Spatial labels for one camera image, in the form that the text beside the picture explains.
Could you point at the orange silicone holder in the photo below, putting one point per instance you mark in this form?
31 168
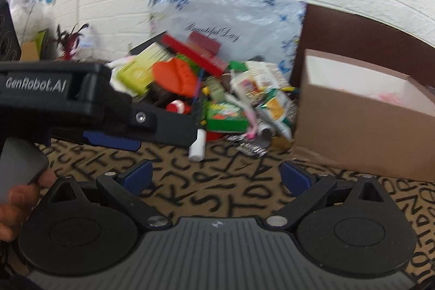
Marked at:
173 76

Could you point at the white snack packet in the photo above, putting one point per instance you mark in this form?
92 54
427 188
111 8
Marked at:
261 76

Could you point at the red flat box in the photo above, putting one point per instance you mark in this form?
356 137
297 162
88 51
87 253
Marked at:
193 54

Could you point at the red round lid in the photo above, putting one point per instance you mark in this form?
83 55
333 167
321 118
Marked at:
217 136

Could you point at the cracker snack packet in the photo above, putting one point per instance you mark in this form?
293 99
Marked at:
277 110

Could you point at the white bottle dark cap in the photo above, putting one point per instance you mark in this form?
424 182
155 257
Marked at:
265 135

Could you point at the black flat book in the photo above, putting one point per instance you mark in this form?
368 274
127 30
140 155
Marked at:
146 43

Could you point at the black foil packet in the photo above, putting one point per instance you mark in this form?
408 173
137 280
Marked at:
246 145

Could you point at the dark red plant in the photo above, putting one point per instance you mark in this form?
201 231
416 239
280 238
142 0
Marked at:
69 38

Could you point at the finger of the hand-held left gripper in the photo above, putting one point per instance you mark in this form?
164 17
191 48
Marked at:
163 123
112 141

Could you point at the letter-print desktop cloth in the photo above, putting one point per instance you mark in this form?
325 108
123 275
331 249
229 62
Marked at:
221 188

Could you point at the yellow-green box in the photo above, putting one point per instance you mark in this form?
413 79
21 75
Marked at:
142 71

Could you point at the yellow-green paper sheet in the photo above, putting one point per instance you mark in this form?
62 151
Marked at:
42 43

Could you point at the floral plastic bag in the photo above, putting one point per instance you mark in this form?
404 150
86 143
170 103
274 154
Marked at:
244 18

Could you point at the olive green block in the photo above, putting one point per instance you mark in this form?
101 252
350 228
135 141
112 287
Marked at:
214 88

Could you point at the red cap white bottle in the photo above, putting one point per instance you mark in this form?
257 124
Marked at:
176 106

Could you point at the dark red small box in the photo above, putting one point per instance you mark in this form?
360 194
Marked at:
205 41

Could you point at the pink cardboard box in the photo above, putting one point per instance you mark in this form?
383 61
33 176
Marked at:
356 137

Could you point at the blue pen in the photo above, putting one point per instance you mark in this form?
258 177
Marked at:
200 82

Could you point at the person's left hand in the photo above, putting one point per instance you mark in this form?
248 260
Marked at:
15 208

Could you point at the brown hair claw clip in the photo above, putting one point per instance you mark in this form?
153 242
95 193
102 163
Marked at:
158 93

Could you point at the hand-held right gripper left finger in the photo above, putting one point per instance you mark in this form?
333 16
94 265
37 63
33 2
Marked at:
139 174

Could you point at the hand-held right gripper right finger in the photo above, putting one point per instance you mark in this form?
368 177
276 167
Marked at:
294 174

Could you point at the green cardboard box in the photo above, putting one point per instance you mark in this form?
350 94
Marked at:
226 115

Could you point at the white tube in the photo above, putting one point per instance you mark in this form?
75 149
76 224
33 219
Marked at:
197 147

